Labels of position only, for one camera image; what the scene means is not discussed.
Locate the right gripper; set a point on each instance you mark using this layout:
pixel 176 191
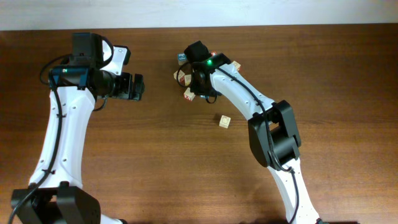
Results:
pixel 203 88

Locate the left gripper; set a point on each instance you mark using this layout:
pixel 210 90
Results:
pixel 124 91

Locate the wooden block red bottom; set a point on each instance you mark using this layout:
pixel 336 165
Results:
pixel 188 95

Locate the wooden block circle top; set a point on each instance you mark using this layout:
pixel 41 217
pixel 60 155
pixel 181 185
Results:
pixel 224 121

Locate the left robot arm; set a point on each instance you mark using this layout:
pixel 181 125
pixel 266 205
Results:
pixel 92 71

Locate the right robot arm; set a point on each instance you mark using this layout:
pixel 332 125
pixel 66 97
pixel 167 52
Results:
pixel 274 139

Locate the yellow wooden block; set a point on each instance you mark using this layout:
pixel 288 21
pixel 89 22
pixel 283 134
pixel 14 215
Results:
pixel 187 79

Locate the wooden block butterfly left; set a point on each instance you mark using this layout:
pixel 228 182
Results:
pixel 180 75

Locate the blue top wooden block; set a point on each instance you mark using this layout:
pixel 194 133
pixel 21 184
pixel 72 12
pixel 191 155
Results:
pixel 182 58

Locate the wooden block red side right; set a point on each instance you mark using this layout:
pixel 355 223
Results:
pixel 236 65

